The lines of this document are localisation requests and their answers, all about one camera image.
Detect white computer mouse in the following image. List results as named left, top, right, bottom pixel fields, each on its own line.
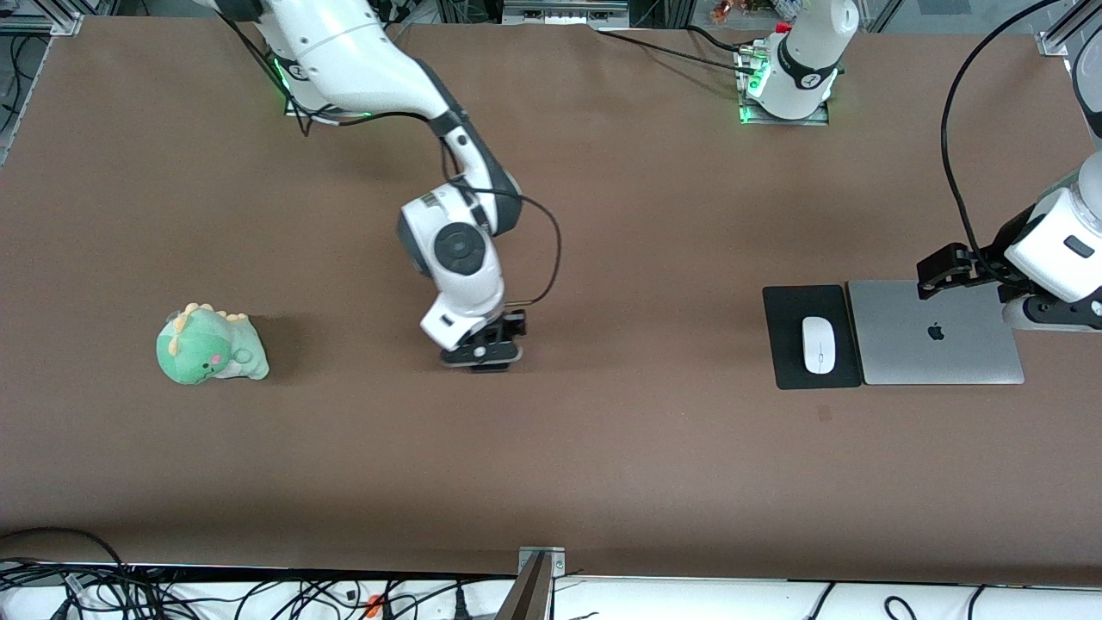
left=802, top=316, right=838, bottom=375

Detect black mouse pad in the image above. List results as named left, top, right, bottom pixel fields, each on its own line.
left=762, top=284, right=864, bottom=391

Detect grey closed laptop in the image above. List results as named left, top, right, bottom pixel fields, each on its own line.
left=846, top=279, right=1026, bottom=387

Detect aluminium corner profile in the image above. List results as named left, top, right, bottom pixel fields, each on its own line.
left=1037, top=0, right=1089, bottom=58

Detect aluminium profile bar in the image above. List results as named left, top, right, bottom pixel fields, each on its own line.
left=495, top=552, right=553, bottom=620

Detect green dinosaur plush toy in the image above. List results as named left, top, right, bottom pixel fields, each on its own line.
left=155, top=302, right=271, bottom=386

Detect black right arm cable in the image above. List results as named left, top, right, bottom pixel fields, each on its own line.
left=439, top=138, right=563, bottom=309

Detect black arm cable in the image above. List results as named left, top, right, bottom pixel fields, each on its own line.
left=940, top=0, right=1062, bottom=275
left=439, top=138, right=563, bottom=309

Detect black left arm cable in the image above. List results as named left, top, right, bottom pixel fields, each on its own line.
left=940, top=0, right=1062, bottom=275

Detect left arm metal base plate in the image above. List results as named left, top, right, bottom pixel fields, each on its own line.
left=734, top=43, right=832, bottom=127

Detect metal table edge bracket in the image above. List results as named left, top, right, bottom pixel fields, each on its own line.
left=517, top=546, right=567, bottom=579

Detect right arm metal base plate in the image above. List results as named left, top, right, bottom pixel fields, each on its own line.
left=284, top=82, right=375, bottom=119

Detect black cable across table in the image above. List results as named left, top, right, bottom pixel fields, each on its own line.
left=597, top=24, right=763, bottom=77

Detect aluminium frame rail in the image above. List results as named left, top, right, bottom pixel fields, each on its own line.
left=501, top=0, right=631, bottom=26

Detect tangled black floor cables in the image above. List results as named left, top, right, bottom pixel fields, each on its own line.
left=0, top=526, right=517, bottom=620

